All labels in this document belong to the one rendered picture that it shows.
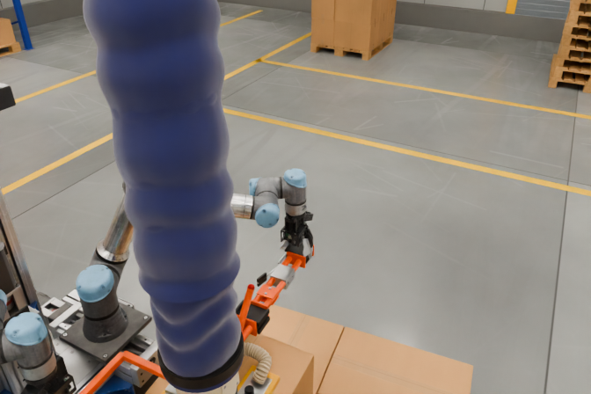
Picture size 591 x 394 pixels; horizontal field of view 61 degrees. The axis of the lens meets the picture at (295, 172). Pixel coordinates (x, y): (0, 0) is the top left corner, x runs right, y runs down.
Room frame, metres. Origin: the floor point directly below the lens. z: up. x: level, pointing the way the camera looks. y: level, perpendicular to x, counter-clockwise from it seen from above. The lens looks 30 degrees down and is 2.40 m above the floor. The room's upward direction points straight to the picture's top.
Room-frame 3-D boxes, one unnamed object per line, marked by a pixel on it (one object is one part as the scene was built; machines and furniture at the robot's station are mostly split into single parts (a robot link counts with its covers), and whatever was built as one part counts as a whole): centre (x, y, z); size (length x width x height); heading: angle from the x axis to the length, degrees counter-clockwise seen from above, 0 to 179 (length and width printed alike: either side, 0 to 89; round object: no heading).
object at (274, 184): (1.42, 0.10, 1.50); 0.11 x 0.11 x 0.08; 5
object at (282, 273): (1.34, 0.04, 1.20); 0.07 x 0.07 x 0.04; 64
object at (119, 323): (1.26, 0.67, 1.09); 0.15 x 0.15 x 0.10
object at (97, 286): (1.27, 0.67, 1.20); 0.13 x 0.12 x 0.14; 5
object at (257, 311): (1.15, 0.14, 1.20); 0.10 x 0.08 x 0.06; 64
